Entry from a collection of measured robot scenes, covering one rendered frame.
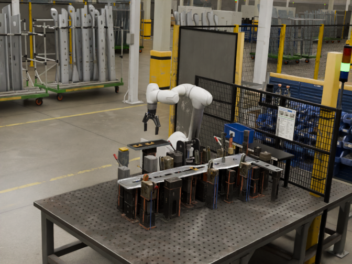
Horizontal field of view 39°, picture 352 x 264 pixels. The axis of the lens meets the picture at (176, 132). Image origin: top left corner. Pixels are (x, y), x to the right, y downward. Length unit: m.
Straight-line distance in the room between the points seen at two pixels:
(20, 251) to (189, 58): 3.60
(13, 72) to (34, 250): 6.50
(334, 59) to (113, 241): 2.35
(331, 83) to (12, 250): 3.29
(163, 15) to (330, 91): 7.90
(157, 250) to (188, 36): 4.17
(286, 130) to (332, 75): 0.70
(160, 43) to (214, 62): 5.30
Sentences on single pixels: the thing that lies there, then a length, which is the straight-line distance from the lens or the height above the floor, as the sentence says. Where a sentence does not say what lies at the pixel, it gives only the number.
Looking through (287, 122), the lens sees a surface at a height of 1.31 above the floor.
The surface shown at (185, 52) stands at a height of 1.63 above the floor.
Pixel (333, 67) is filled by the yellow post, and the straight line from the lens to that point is 4.40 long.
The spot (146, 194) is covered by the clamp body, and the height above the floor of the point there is 0.98.
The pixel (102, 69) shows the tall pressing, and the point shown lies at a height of 0.61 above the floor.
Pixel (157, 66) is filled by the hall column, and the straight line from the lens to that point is 11.96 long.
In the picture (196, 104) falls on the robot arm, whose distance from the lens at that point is 4.51.
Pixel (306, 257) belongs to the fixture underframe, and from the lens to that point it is 4.67.
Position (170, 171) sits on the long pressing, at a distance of 4.07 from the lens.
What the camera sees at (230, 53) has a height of 1.71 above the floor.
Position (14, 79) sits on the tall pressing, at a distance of 11.01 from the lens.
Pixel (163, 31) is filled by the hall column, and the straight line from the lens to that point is 11.93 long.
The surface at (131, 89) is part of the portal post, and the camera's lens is 11.25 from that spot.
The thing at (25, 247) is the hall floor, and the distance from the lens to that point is 5.07.
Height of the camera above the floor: 2.39
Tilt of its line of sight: 15 degrees down
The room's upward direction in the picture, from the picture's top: 3 degrees clockwise
